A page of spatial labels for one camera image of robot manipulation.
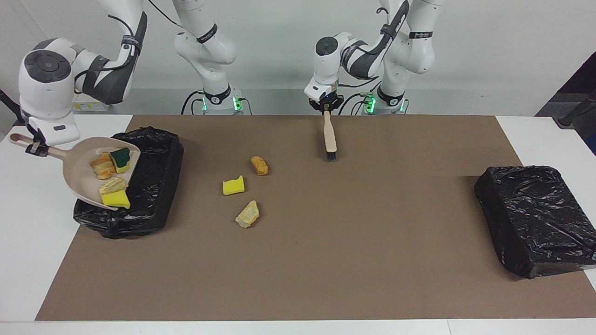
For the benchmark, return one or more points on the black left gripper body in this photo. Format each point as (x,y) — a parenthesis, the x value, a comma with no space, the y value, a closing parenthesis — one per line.
(327,100)

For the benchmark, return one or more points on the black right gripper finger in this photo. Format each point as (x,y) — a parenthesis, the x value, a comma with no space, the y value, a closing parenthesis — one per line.
(37,150)

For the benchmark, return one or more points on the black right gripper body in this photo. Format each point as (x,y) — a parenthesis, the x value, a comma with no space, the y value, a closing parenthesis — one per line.
(37,132)

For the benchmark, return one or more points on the beige hand brush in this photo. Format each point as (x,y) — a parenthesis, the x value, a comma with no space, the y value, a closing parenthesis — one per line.
(329,135)

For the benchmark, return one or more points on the beige plastic dustpan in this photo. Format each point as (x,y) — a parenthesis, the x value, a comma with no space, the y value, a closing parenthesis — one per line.
(79,163)

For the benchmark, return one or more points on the green and yellow sponge piece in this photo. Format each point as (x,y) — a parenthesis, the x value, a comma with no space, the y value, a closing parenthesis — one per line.
(122,159)

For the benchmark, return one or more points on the yellow wedge sponge piece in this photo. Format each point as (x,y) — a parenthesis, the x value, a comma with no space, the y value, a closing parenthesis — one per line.
(116,200)

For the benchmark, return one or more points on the yellow notched sponge piece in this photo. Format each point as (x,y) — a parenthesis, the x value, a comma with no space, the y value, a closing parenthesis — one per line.
(233,187)

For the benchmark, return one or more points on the pale greenish bread chunk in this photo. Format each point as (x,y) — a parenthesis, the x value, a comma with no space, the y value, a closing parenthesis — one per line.
(247,215)

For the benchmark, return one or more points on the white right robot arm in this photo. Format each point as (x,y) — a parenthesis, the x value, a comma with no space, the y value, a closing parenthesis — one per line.
(51,88)

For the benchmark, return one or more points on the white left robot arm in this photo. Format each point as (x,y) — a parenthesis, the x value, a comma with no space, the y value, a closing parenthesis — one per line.
(405,51)

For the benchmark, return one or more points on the bin lined with black bag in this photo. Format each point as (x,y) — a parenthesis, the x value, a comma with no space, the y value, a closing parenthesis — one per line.
(535,218)
(149,186)

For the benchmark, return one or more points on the brown table mat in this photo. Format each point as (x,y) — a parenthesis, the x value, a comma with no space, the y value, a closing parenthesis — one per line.
(326,279)

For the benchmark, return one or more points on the dark furniture panel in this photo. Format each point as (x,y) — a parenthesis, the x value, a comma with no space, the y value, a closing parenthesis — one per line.
(582,79)

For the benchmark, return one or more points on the white wall socket boxes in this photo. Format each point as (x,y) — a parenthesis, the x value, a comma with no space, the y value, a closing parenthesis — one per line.
(93,106)

